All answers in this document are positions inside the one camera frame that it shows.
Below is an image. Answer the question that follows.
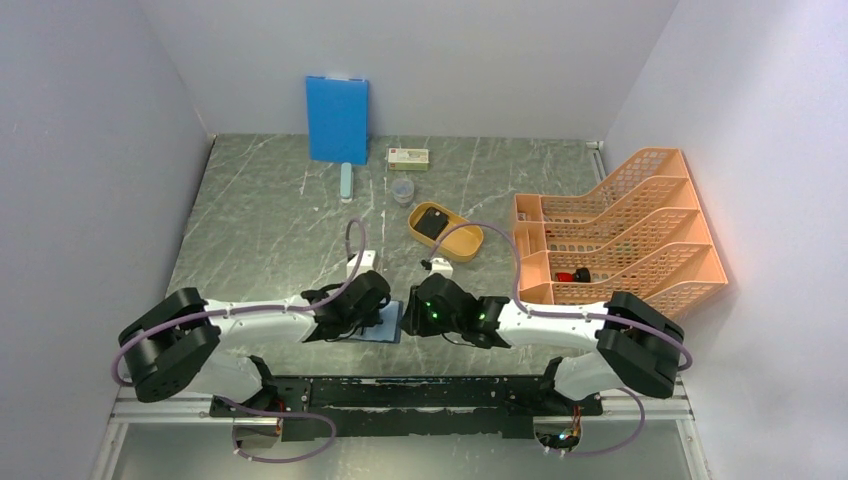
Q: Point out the dark blue card holder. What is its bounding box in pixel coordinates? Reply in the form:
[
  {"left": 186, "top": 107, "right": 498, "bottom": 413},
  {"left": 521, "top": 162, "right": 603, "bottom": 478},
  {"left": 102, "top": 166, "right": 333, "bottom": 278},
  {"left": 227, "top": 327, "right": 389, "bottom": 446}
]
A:
[{"left": 350, "top": 300, "right": 404, "bottom": 344}]

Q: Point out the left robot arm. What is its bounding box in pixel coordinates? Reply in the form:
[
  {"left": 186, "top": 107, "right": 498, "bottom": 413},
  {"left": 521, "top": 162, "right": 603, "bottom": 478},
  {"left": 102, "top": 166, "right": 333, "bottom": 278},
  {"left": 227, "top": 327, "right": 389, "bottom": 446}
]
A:
[{"left": 118, "top": 270, "right": 403, "bottom": 416}]

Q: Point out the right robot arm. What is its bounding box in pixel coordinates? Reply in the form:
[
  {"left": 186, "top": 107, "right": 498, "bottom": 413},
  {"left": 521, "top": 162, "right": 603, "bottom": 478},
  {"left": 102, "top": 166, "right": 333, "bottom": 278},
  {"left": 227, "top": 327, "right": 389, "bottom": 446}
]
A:
[{"left": 400, "top": 274, "right": 692, "bottom": 414}]

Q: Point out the black card in tray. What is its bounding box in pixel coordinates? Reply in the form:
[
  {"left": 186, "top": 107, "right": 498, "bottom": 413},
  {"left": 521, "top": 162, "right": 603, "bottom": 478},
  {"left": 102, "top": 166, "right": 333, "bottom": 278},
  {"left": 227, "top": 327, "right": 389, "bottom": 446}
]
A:
[{"left": 415, "top": 207, "right": 449, "bottom": 240}]

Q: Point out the small clear plastic cup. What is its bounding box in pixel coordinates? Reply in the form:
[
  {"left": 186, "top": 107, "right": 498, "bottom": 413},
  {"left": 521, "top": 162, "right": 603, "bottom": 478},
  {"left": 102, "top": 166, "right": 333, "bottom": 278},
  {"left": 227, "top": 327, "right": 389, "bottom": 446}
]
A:
[{"left": 390, "top": 178, "right": 415, "bottom": 207}]

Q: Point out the light blue eraser stick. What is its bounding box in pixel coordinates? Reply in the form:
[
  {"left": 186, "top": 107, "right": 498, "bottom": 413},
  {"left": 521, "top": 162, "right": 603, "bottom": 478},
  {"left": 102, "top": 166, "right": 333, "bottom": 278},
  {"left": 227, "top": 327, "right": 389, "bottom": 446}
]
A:
[{"left": 339, "top": 163, "right": 353, "bottom": 203}]

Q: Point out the small red white box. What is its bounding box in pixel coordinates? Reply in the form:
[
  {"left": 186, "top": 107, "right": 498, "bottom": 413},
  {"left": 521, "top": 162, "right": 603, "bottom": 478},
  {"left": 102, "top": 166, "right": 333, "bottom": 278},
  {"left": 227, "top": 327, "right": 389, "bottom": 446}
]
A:
[{"left": 386, "top": 148, "right": 430, "bottom": 171}]

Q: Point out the red black object in rack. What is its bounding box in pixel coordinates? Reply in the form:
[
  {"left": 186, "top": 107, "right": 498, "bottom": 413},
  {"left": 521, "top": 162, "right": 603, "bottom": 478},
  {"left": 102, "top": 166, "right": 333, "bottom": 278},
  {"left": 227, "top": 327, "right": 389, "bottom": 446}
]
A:
[{"left": 552, "top": 268, "right": 592, "bottom": 283}]

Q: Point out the blue board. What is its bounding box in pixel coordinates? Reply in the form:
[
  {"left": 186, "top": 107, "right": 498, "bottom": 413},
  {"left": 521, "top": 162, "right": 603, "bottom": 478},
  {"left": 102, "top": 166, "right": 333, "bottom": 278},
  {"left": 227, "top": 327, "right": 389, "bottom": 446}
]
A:
[{"left": 305, "top": 76, "right": 369, "bottom": 165}]

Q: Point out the orange file organizer rack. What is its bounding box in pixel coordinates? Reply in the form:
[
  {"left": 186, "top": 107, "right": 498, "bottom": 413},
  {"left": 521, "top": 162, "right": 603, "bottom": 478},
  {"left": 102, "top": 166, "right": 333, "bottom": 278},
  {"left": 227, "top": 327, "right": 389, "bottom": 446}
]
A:
[{"left": 513, "top": 147, "right": 728, "bottom": 319}]

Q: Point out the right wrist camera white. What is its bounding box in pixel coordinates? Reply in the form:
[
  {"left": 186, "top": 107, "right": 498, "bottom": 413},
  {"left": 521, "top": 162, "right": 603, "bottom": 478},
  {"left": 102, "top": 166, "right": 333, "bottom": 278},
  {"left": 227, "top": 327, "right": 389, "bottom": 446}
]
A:
[{"left": 420, "top": 257, "right": 454, "bottom": 279}]

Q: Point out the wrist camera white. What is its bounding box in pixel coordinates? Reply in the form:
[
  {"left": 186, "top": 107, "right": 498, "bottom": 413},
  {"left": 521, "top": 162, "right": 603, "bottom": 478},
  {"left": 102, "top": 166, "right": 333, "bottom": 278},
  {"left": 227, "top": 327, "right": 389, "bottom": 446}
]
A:
[
  {"left": 420, "top": 257, "right": 454, "bottom": 279},
  {"left": 345, "top": 250, "right": 379, "bottom": 278}
]

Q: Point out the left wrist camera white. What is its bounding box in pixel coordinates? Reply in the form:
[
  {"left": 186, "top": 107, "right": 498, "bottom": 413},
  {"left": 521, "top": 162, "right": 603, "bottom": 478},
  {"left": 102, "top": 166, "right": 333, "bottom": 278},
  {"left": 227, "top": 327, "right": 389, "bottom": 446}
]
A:
[{"left": 345, "top": 250, "right": 379, "bottom": 278}]

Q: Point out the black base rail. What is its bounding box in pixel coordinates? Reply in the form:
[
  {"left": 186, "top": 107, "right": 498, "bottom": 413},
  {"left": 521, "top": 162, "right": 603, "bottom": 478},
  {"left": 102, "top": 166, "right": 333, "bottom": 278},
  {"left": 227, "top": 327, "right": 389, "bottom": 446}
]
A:
[{"left": 209, "top": 361, "right": 603, "bottom": 442}]

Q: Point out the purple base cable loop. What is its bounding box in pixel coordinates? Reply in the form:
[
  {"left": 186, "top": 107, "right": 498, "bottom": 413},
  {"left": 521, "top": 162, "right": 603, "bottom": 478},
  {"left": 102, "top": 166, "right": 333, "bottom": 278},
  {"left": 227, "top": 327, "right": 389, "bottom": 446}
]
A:
[{"left": 231, "top": 411, "right": 337, "bottom": 464}]

